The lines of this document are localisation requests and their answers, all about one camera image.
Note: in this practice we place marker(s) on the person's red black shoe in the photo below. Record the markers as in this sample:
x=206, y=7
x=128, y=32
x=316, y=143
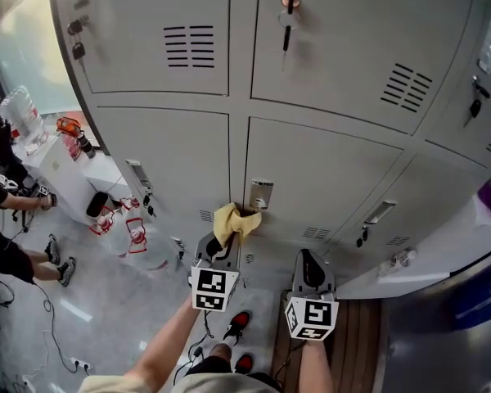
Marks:
x=243, y=362
x=237, y=323

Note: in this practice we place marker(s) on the person's beige shirt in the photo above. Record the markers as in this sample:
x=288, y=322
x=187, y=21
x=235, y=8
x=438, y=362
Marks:
x=213, y=385

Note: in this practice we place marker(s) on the yellow wiping cloth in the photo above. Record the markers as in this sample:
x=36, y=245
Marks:
x=235, y=221

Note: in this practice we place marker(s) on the low white foam box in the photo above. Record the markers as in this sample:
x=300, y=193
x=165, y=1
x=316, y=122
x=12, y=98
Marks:
x=393, y=287

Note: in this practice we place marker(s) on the person's right forearm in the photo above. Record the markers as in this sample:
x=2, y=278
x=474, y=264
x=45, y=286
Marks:
x=317, y=367

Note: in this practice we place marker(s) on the black keys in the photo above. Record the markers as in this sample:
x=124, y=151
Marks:
x=359, y=242
x=147, y=199
x=78, y=51
x=286, y=39
x=476, y=107

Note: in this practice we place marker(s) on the black thermos bottle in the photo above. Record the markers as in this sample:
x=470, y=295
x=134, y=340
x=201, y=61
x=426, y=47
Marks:
x=86, y=145

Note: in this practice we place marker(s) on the person's black shorts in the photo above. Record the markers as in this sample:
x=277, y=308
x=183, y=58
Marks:
x=204, y=364

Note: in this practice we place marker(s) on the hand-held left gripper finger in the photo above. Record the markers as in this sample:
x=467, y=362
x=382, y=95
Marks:
x=202, y=248
x=234, y=256

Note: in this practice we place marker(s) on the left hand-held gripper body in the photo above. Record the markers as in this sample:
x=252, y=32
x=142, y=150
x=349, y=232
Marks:
x=210, y=289

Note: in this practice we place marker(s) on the person's leg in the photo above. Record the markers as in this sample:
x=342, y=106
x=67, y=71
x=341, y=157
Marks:
x=221, y=350

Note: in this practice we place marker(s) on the empty clear plastic bottle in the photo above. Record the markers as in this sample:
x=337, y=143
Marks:
x=399, y=260

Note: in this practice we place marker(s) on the wooden slat platform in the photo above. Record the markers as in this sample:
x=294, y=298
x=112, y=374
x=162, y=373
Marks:
x=360, y=342

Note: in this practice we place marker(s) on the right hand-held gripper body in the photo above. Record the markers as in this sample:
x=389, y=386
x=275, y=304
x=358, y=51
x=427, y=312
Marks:
x=311, y=315

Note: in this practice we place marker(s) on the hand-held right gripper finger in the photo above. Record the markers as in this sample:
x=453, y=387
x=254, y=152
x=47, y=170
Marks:
x=302, y=281
x=325, y=281

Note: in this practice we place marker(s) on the white water dispenser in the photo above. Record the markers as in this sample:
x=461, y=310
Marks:
x=61, y=174

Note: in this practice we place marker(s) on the white power strip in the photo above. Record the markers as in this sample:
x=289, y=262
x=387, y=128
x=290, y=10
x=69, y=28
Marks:
x=82, y=364

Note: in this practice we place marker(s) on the grey metal locker cabinet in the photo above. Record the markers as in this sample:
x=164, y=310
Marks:
x=147, y=55

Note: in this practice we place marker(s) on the person's left forearm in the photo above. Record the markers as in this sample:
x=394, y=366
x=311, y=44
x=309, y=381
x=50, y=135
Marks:
x=163, y=342

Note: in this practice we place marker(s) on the orange pouch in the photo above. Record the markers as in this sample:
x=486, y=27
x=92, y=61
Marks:
x=69, y=125

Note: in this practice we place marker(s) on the grey metal locker door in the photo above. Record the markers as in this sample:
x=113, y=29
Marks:
x=311, y=170

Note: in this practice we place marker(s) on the large clear dispenser jug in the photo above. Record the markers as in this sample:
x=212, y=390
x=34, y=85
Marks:
x=22, y=113

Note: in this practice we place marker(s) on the small white waste bin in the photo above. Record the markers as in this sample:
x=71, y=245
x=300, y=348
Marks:
x=97, y=205

